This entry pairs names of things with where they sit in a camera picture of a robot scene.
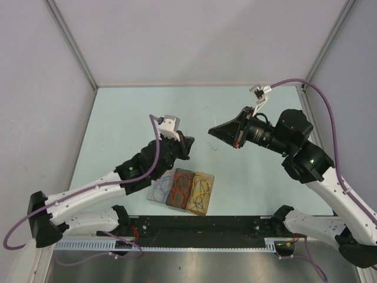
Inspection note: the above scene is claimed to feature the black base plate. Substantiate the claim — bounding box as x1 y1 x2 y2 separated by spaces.
111 216 293 249

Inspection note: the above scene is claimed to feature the yellow thin cable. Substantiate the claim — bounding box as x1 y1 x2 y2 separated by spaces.
190 176 213 204

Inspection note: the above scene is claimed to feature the orange thin cable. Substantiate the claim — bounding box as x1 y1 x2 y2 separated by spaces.
170 173 192 207

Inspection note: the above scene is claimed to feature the white slotted cable duct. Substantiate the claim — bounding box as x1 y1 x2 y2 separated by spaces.
54 238 279 253

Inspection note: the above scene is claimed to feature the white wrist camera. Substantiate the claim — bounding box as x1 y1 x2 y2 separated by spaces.
157 115 180 142
249 85 272 116

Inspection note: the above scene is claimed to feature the blue thin cable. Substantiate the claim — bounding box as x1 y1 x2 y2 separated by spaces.
151 176 174 201

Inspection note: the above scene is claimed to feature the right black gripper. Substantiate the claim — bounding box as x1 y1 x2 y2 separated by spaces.
209 106 292 156

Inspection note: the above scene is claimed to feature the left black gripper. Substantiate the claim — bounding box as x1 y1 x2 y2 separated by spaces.
153 130 194 179

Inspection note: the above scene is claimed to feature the white thin cable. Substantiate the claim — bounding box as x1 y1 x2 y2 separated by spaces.
185 106 220 152

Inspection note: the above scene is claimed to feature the aluminium corner post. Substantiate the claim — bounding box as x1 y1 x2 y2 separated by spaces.
305 0 359 81
44 0 98 92

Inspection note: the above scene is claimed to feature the clear plastic bin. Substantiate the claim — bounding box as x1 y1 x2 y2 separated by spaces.
146 172 174 203

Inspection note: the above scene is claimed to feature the right aluminium corner post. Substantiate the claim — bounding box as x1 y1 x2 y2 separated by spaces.
305 0 359 81

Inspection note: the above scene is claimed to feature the amber plastic bin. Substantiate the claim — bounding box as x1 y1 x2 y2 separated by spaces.
186 172 214 216

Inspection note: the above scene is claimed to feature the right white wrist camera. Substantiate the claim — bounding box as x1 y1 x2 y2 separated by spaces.
249 85 272 116

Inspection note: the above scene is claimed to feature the brown thin cable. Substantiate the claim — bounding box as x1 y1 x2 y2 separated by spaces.
188 179 213 212

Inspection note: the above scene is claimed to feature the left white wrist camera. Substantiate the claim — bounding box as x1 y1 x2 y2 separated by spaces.
157 115 180 142

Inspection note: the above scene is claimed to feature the left aluminium corner post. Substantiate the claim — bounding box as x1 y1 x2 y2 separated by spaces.
44 0 98 92

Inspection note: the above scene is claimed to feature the dark grey plastic bin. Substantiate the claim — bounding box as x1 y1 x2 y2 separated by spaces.
166 168 195 210

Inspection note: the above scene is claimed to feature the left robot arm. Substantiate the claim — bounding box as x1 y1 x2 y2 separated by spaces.
27 133 195 248

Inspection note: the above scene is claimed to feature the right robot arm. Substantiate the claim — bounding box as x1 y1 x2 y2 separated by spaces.
208 107 376 268

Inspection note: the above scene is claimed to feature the pink thin cable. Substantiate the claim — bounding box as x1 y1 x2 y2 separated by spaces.
153 173 174 201

